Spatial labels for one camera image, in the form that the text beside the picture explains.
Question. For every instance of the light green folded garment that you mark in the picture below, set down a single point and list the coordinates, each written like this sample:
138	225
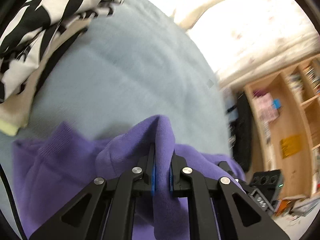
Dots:
9	128

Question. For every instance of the wooden bookshelf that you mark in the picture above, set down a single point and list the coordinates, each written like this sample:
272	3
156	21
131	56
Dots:
299	114

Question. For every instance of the pink storage boxes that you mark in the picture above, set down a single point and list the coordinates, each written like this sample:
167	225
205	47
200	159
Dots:
266	110

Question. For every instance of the cream leaf-print curtain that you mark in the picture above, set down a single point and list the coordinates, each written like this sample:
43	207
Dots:
241	39

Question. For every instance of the black white patterned folded garment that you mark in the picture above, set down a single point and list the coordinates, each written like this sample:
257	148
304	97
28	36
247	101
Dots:
30	34

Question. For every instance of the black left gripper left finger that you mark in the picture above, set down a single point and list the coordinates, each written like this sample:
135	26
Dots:
104	209

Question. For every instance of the yellow paper on shelf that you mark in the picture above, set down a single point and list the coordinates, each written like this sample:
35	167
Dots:
291	145

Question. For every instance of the grey-blue bed blanket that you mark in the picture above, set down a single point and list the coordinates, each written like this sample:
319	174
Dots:
121	70

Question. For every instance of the purple zip hoodie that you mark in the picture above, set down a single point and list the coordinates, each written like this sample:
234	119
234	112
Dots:
48	173

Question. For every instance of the blue small box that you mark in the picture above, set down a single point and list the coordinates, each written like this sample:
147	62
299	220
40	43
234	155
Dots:
276	104

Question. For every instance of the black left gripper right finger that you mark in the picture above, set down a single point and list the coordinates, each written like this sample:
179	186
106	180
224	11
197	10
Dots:
219	208

